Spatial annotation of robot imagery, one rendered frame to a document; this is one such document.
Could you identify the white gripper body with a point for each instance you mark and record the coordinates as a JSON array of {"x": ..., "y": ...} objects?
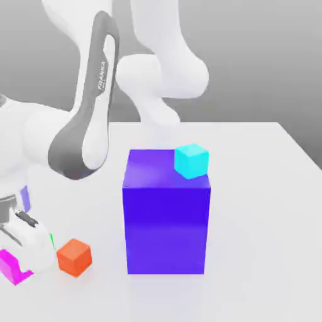
[{"x": 37, "y": 249}]

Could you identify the small magenta cube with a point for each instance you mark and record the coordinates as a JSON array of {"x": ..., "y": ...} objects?
[{"x": 10, "y": 269}]

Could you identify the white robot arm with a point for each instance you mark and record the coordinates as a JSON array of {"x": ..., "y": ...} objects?
[{"x": 98, "y": 141}]

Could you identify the small green cube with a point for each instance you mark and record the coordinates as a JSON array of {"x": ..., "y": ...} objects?
[{"x": 52, "y": 241}]

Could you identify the small orange cube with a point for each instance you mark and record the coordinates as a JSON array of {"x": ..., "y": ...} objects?
[{"x": 73, "y": 259}]

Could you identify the small cyan cube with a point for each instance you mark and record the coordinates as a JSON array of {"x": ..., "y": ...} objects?
[{"x": 191, "y": 162}]

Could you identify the large blue box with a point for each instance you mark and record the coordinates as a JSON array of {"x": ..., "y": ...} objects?
[{"x": 166, "y": 226}]

